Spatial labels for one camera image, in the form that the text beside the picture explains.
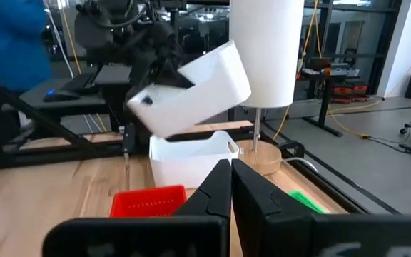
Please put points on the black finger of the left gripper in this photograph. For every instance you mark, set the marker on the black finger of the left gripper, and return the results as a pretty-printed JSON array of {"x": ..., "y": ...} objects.
[{"x": 178, "y": 79}]

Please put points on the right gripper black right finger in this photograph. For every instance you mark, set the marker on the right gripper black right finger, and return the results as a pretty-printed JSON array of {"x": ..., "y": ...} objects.
[{"x": 262, "y": 214}]

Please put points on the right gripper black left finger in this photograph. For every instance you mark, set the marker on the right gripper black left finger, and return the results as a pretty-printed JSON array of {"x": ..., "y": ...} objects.
[{"x": 209, "y": 203}]

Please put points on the white plastic bin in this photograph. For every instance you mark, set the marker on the white plastic bin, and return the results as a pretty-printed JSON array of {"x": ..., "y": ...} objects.
[
  {"x": 198, "y": 100},
  {"x": 184, "y": 167}
]

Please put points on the green plastic mesh basket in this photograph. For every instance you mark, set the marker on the green plastic mesh basket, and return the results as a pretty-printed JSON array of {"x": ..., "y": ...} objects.
[{"x": 303, "y": 200}]

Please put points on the red plastic mesh basket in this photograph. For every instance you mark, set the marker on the red plastic mesh basket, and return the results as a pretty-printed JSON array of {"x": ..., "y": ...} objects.
[{"x": 145, "y": 205}]

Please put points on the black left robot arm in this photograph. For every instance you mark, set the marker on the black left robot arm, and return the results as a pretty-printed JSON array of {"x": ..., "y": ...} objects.
[{"x": 98, "y": 32}]

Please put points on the grey desk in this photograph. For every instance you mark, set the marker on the grey desk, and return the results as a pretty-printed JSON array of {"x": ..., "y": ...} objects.
[{"x": 91, "y": 101}]

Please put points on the black keyboard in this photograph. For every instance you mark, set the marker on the black keyboard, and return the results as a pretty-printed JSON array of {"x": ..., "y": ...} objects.
[{"x": 78, "y": 84}]

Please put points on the white cylinder shade table lamp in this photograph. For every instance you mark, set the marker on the white cylinder shade table lamp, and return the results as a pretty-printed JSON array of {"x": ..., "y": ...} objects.
[{"x": 266, "y": 53}]

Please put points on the black computer mouse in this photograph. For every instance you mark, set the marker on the black computer mouse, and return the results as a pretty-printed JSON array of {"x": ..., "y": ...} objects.
[{"x": 63, "y": 95}]

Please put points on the person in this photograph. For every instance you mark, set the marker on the person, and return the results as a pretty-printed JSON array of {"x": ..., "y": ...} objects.
[{"x": 9, "y": 43}]

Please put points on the black workbench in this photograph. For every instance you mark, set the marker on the black workbench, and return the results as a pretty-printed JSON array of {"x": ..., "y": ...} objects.
[{"x": 328, "y": 75}]

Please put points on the black aluminium table frame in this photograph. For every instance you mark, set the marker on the black aluminium table frame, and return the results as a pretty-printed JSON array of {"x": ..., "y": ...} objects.
[{"x": 66, "y": 155}]

